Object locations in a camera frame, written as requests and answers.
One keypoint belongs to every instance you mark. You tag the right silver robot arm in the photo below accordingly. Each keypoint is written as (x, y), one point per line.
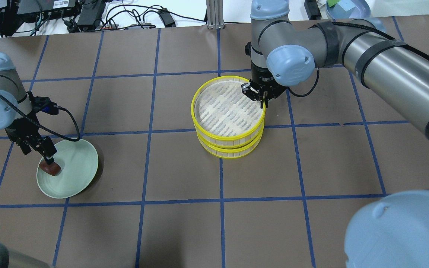
(392, 232)

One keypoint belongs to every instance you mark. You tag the black power brick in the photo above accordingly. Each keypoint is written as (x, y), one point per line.
(167, 19)

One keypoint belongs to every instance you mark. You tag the aluminium frame post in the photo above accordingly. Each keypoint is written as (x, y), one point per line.
(214, 12)

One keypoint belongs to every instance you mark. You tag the green sponge block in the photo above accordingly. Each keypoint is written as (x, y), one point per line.
(331, 3)

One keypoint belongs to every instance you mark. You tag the yellow bamboo steamer layer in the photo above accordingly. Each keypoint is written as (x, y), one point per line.
(230, 153)
(223, 115)

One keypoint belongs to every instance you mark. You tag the light green plate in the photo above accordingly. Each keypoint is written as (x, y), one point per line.
(79, 162)

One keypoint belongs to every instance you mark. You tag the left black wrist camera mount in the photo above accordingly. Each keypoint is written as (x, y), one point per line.
(43, 104)

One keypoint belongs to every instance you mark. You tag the brown bun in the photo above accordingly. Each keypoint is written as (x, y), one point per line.
(52, 169)

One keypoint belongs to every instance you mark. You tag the blue plate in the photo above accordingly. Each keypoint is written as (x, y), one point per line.
(361, 10)

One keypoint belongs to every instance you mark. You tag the blue sponge block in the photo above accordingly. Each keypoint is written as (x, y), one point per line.
(344, 6)

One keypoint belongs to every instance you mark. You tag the black electronics boxes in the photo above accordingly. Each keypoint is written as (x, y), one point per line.
(77, 15)

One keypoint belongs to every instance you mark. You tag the black power adapter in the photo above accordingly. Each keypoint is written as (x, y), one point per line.
(312, 10)

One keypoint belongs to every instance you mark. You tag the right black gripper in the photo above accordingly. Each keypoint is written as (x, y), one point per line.
(262, 77)

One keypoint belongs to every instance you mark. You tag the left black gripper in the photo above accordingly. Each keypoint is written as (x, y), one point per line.
(18, 133)

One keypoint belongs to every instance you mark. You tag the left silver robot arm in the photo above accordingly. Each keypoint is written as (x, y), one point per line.
(18, 110)

